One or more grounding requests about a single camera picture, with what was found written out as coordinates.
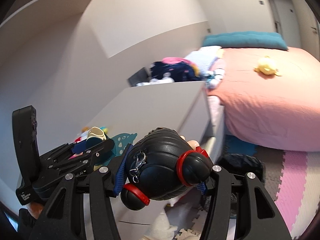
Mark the black red toy figure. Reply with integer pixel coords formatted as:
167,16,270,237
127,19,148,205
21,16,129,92
120,127,213,211

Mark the blue yellow frog toy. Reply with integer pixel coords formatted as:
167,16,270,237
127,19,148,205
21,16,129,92
86,127,107,148

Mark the black trash bag bin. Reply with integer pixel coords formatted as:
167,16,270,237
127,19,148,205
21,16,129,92
216,153,265,184

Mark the left hand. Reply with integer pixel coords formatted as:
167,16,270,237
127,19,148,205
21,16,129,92
26,202,44,219

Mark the teal patterned toy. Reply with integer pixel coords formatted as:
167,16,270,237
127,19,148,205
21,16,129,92
101,133,137,166

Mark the beige plush toy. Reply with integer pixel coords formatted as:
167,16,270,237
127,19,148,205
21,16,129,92
142,211,177,240

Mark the pink bed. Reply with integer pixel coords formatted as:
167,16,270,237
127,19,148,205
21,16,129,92
207,47,319,152

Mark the grey desk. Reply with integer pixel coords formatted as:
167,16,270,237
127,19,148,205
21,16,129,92
87,81,225,239

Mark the navy patterned garment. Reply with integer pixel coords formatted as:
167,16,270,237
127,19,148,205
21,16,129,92
150,61,202,82

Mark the yellow plush toy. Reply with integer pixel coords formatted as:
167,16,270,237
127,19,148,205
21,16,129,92
254,56,281,76

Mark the folded light blue blanket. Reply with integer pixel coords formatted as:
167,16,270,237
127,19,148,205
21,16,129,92
184,46,226,90

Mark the teal cushion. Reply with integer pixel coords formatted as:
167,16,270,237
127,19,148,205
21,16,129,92
202,31,288,50

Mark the room door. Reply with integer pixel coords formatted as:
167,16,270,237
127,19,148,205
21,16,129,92
270,0,301,48

